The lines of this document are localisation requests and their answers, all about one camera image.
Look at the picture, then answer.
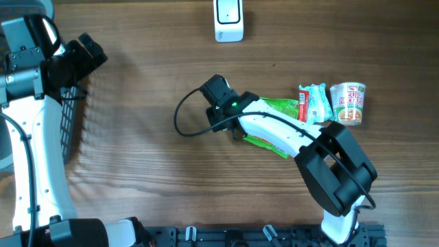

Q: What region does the white barcode scanner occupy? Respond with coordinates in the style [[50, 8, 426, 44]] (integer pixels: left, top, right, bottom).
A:
[[213, 0, 244, 43]]

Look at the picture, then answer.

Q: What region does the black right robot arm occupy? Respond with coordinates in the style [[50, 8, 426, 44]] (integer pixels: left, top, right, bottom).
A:
[[199, 75, 377, 245]]

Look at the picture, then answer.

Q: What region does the grey plastic lattice basket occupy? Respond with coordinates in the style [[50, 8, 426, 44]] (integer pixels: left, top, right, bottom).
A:
[[1, 0, 77, 172]]

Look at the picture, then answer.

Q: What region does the light green snack packet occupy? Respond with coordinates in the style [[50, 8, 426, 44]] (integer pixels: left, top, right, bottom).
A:
[[299, 83, 335, 124]]

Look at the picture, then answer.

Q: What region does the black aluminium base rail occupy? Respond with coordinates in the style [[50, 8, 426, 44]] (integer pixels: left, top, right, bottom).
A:
[[137, 224, 388, 247]]

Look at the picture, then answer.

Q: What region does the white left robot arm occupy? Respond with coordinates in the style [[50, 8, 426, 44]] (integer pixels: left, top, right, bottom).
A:
[[1, 14, 155, 246]]

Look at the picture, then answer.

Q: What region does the cup noodles cup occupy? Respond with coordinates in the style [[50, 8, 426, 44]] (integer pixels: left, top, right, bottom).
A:
[[330, 82, 366, 126]]

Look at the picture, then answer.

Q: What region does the red and white sachet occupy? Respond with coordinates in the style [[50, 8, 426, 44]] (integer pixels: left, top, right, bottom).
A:
[[298, 90, 309, 122]]

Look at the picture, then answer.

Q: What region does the bright green snack bag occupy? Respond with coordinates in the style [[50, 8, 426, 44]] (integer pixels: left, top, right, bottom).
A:
[[244, 97, 299, 158]]

